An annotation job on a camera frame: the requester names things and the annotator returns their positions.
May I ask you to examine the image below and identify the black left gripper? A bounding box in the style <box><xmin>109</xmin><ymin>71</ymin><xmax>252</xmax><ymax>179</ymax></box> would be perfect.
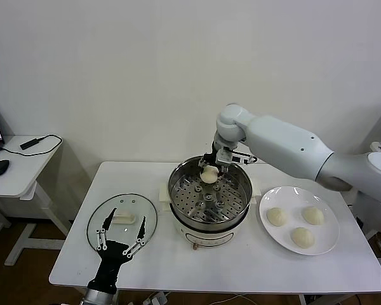
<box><xmin>87</xmin><ymin>207</ymin><xmax>147</xmax><ymax>292</ymax></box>

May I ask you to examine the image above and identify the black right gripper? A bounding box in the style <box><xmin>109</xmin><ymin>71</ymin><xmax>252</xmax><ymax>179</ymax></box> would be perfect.
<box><xmin>199</xmin><ymin>139</ymin><xmax>229</xmax><ymax>179</ymax></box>

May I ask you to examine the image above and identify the white steamed baozi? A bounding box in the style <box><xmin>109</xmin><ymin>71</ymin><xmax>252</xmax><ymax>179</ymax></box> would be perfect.
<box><xmin>290</xmin><ymin>227</ymin><xmax>315</xmax><ymax>248</ymax></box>
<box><xmin>266</xmin><ymin>207</ymin><xmax>289</xmax><ymax>228</ymax></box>
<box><xmin>302</xmin><ymin>206</ymin><xmax>324</xmax><ymax>226</ymax></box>
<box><xmin>199</xmin><ymin>167</ymin><xmax>219</xmax><ymax>184</ymax></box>

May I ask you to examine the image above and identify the glass lid with white handle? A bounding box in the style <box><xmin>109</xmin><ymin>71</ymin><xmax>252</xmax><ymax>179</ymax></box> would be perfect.
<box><xmin>86</xmin><ymin>193</ymin><xmax>159</xmax><ymax>257</ymax></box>

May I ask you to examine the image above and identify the stainless steel steamer basket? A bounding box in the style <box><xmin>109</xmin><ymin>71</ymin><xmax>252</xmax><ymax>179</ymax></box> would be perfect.
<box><xmin>168</xmin><ymin>154</ymin><xmax>253</xmax><ymax>230</ymax></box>

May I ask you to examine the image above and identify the white electric cooker base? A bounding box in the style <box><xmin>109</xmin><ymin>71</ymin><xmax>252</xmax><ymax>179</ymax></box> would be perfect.
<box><xmin>158</xmin><ymin>177</ymin><xmax>262</xmax><ymax>252</ymax></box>

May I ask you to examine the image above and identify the white floor power strip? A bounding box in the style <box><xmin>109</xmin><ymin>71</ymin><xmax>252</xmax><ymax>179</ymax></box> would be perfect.
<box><xmin>144</xmin><ymin>291</ymin><xmax>170</xmax><ymax>305</ymax></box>

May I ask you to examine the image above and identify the white side desk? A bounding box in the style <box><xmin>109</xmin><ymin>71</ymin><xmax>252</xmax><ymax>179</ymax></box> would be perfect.
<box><xmin>0</xmin><ymin>135</ymin><xmax>71</xmax><ymax>267</ymax></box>

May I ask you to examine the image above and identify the black slim adapter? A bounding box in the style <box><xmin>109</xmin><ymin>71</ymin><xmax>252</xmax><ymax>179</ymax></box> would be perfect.
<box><xmin>20</xmin><ymin>137</ymin><xmax>47</xmax><ymax>151</ymax></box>

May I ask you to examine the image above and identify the white round plate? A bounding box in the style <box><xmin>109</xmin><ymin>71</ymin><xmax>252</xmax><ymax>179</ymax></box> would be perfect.
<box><xmin>258</xmin><ymin>186</ymin><xmax>340</xmax><ymax>256</ymax></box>

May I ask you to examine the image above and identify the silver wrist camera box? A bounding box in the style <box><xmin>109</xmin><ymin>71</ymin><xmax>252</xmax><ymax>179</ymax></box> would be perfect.
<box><xmin>216</xmin><ymin>148</ymin><xmax>242</xmax><ymax>168</ymax></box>

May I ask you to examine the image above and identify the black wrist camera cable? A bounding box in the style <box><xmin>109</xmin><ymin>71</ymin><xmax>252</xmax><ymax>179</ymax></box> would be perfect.
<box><xmin>233</xmin><ymin>153</ymin><xmax>258</xmax><ymax>165</ymax></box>

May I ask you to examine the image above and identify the black adapter cable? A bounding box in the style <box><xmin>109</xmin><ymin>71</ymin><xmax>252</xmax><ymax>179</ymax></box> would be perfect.
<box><xmin>0</xmin><ymin>135</ymin><xmax>64</xmax><ymax>157</ymax></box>

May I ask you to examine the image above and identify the white floor cable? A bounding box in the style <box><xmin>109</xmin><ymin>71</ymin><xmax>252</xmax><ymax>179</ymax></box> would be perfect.
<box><xmin>206</xmin><ymin>294</ymin><xmax>252</xmax><ymax>305</ymax></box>

